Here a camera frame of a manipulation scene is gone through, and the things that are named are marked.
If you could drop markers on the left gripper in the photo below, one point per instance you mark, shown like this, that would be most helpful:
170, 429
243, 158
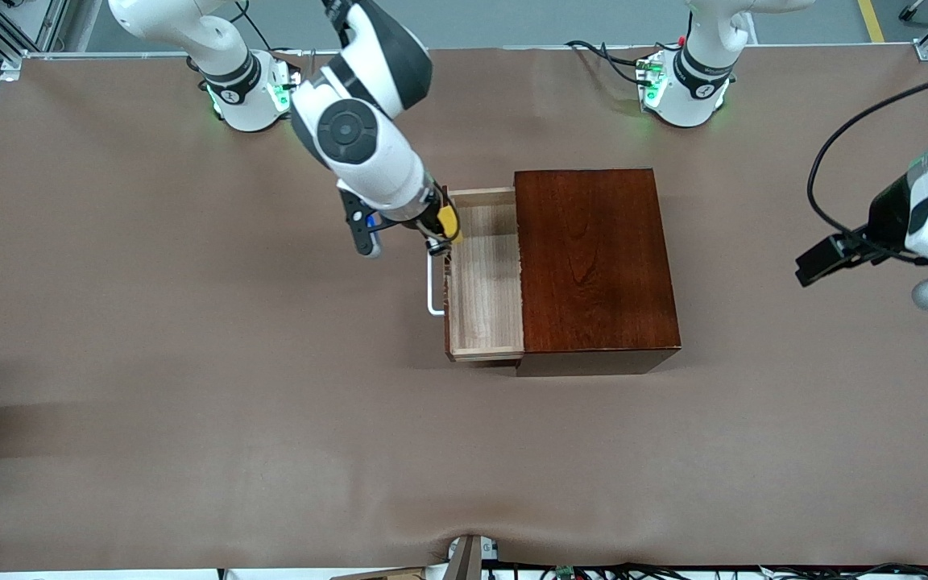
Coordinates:
885, 216

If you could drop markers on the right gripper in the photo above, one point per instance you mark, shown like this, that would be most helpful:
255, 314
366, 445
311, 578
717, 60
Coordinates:
432, 216

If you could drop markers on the yellow block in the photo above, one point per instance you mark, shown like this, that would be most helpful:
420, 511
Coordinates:
450, 222

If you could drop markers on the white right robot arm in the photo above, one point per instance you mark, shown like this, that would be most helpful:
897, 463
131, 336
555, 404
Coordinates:
359, 137

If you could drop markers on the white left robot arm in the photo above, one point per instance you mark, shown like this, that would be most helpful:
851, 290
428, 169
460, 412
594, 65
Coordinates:
693, 97

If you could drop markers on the dark wooden drawer cabinet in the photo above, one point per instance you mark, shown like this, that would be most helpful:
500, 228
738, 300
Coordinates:
593, 266

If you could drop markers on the brown table cover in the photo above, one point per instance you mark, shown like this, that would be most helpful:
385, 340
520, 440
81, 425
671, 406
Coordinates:
351, 443

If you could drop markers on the black caster wheel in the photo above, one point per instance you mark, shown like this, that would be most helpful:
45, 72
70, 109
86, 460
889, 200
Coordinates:
913, 10

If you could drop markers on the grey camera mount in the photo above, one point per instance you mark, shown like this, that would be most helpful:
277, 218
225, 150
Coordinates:
468, 560

